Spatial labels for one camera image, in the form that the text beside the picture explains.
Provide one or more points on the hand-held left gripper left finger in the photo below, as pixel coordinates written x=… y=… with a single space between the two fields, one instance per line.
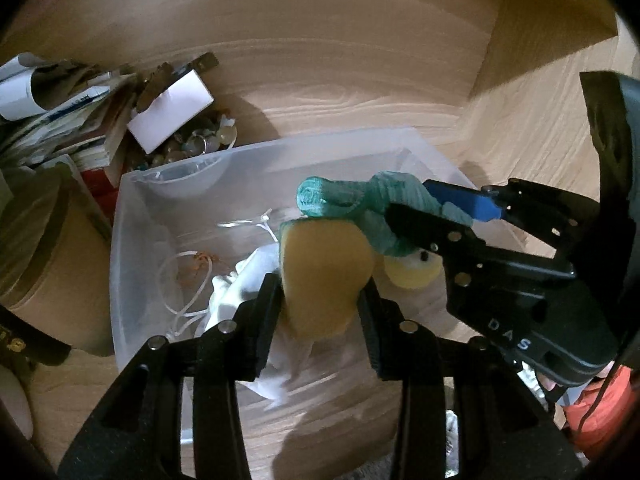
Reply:
x=260 y=332

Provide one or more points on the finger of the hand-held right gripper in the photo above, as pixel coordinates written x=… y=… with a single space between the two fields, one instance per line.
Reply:
x=475 y=205
x=450 y=250

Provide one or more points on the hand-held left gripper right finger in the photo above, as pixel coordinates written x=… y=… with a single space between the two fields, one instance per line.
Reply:
x=372 y=332

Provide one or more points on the teal knitted cloth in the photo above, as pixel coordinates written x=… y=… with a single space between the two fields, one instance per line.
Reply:
x=350 y=195

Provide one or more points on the clear plastic storage bin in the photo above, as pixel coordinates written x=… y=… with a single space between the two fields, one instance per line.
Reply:
x=150 y=240

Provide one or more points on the white cloth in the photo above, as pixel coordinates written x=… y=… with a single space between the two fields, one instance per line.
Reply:
x=235 y=290

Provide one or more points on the orange garment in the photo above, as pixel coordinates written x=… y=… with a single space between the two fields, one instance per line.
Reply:
x=612 y=410

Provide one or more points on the pile of small trinkets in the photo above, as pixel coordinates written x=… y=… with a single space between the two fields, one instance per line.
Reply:
x=200 y=142

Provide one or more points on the red box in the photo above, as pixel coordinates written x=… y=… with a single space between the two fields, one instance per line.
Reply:
x=102 y=195

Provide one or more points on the round cardboard box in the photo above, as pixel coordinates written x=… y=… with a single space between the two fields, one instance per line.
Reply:
x=50 y=260

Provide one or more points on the white card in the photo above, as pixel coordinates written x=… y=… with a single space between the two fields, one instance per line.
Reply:
x=167 y=110

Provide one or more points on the stack of papers and books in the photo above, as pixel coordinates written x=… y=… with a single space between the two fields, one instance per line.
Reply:
x=55 y=120

